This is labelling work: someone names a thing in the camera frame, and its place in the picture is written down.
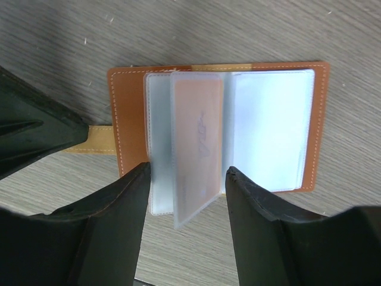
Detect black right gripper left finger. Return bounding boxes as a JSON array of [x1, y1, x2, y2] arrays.
[[35, 163, 151, 285]]

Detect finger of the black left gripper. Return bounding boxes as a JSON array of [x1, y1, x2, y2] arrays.
[[1, 68, 89, 178]]

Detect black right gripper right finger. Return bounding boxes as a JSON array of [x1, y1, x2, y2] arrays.
[[226, 167, 342, 285]]

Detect brown leather card holder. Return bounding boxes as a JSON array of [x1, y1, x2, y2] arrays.
[[69, 61, 330, 228]]

